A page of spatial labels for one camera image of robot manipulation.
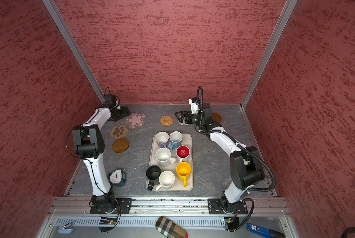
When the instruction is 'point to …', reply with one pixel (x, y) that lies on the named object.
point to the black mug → (152, 172)
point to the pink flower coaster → (135, 120)
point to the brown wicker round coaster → (166, 121)
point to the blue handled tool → (264, 232)
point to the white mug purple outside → (162, 138)
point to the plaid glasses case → (169, 229)
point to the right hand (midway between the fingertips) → (179, 116)
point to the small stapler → (66, 228)
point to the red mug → (182, 151)
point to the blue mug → (175, 138)
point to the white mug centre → (162, 155)
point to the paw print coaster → (119, 132)
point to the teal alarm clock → (117, 177)
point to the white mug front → (166, 179)
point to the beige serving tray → (172, 153)
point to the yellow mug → (183, 170)
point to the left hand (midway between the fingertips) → (126, 116)
